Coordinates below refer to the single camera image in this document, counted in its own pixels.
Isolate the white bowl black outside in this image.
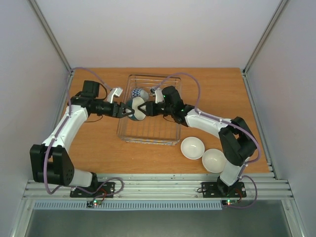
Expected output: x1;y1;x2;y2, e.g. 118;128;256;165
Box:
126;97;146;121

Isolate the red patterned bowl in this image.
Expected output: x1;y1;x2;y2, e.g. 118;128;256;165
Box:
131;88;149;101

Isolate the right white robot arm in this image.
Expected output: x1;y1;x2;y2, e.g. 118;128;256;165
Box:
136;86;259;197

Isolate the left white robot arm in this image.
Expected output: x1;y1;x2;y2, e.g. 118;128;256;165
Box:
30;80;134;197

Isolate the white bowl left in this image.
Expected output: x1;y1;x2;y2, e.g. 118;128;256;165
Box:
180;137;205;160

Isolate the white bowl front right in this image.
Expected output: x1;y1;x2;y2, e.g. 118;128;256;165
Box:
202;149;227;173

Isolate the left circuit board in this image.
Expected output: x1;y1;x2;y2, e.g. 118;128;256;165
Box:
86;200;102;208

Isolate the circuit board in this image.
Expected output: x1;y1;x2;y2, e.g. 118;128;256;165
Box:
86;200;102;208
222;199;239;206

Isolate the right circuit board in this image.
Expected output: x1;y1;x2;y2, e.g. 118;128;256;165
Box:
222;199;239;206

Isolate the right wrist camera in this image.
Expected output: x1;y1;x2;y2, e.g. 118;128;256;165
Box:
150;88;164;104

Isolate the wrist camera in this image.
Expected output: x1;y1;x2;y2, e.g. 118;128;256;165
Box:
107;87;123;103
150;88;164;104

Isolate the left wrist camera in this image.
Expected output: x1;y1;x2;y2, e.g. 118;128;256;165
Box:
107;87;123;103

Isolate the metal wire dish rack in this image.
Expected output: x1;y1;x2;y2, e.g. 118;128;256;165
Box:
117;74;181;145

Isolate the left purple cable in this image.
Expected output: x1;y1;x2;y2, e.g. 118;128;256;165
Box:
43;67;124;196

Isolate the purple cable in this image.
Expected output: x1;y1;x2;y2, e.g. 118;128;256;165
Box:
43;67;124;196
154;72;262;209

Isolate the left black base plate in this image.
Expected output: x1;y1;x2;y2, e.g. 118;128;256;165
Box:
70;182;115;198

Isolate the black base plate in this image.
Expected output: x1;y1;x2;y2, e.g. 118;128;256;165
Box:
201;181;247;198
70;182;115;198

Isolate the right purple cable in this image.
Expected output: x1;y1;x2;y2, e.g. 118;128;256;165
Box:
154;72;262;209

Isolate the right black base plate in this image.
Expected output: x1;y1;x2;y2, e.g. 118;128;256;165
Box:
201;181;247;198

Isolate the aluminium rail frame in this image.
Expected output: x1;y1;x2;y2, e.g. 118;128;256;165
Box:
22;172;294;200

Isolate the grey slotted cable duct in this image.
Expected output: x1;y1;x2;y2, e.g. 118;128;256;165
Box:
33;200;222;211

